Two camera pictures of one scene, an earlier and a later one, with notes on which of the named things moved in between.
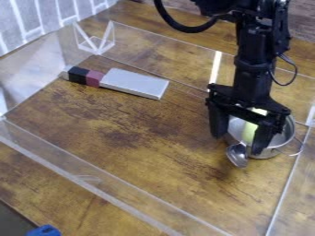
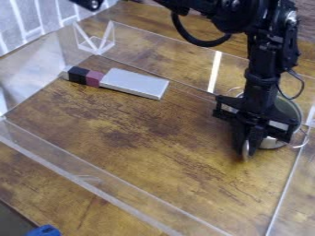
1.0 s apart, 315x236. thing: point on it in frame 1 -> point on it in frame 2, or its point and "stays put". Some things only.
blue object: x=45 y=230 stays put
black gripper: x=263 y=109 -> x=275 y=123
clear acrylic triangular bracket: x=91 y=43 stays put
